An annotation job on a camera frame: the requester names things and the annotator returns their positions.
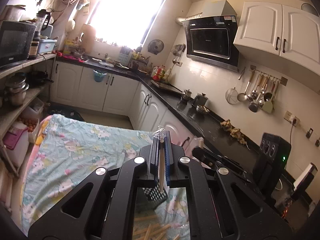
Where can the white upper cabinet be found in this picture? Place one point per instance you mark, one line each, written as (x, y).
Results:
(271, 32)

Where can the black range hood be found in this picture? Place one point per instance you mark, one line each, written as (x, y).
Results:
(210, 35)

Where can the black air fryer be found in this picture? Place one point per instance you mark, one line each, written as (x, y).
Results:
(274, 153)

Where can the blue hanging trash bin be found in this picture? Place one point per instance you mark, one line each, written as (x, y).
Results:
(99, 76)

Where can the blender with black base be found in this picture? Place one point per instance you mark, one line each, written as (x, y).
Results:
(42, 22)

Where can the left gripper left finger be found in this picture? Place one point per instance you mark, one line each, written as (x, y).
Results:
(151, 154)

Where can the wall exhaust fan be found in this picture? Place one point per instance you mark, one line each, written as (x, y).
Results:
(155, 46)

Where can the dark green utensil basket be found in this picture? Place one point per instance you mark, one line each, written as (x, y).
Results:
(150, 198)

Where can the blue plastic storage box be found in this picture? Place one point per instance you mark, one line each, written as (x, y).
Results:
(46, 46)

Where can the wire mesh strainer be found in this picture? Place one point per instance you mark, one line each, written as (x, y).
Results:
(231, 96)

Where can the black kitchen countertop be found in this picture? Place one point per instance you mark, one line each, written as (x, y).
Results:
(206, 126)

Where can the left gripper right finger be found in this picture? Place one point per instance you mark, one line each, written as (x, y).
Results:
(172, 155)

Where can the cartoon print tablecloth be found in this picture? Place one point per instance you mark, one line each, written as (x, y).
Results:
(65, 153)

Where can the black microwave oven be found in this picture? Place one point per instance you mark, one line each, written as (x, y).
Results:
(15, 38)

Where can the steel stock pot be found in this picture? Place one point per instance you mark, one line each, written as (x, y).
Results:
(16, 88)

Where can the white lower cabinets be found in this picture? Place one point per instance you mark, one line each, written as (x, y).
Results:
(74, 85)

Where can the steel kettle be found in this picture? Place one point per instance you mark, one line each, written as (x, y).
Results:
(199, 100)

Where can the wooden chopstick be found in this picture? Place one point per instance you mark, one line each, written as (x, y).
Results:
(160, 134)

